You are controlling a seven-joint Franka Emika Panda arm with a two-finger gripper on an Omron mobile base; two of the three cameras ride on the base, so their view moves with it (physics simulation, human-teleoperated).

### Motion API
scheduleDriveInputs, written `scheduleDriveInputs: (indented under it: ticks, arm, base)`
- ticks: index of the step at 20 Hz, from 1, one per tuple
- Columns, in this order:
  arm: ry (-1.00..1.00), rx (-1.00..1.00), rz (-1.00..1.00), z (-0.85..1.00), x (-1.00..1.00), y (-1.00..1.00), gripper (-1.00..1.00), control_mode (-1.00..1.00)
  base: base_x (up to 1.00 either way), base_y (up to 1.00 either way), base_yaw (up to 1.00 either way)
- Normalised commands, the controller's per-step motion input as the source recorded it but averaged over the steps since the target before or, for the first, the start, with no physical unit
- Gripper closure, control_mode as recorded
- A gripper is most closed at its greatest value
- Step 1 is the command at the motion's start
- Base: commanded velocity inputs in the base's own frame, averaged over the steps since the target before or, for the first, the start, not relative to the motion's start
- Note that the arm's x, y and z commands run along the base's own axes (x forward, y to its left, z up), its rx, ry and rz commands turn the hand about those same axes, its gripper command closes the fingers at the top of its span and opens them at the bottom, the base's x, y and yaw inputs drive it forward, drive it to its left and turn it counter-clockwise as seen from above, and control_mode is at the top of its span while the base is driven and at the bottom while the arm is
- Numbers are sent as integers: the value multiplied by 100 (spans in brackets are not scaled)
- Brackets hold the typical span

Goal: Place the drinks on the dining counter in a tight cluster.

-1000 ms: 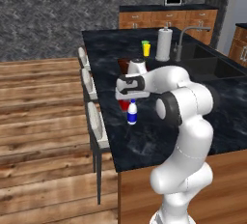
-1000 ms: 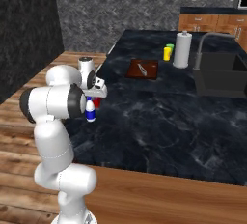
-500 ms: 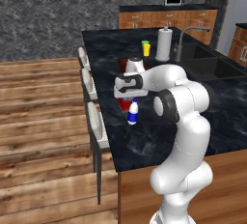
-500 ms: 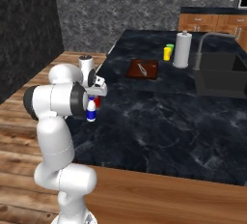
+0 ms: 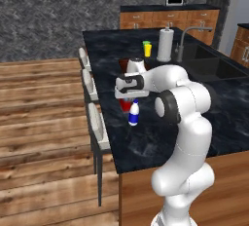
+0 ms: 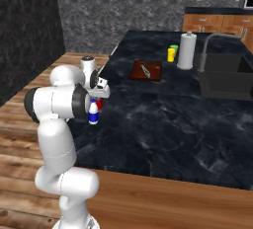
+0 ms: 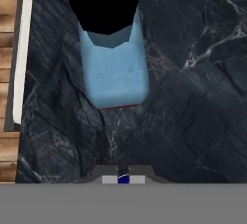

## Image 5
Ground wooden cupboard with dark top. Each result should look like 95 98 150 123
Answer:
230 22 249 69

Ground white paper towel roll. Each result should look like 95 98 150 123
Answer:
156 26 175 63

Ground black sink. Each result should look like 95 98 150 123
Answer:
180 42 249 84

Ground white cushioned stool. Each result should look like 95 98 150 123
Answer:
87 102 113 207
81 68 99 103
78 47 92 72

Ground grey sink tap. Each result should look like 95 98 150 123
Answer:
174 25 214 64

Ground dark red container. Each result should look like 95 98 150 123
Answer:
118 57 152 75

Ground red cup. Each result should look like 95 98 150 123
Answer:
119 97 134 114

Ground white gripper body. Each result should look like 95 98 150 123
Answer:
114 86 151 100

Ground wooden base cupboards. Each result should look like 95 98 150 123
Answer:
119 9 221 46

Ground white bottle with blue label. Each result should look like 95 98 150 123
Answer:
127 98 141 128

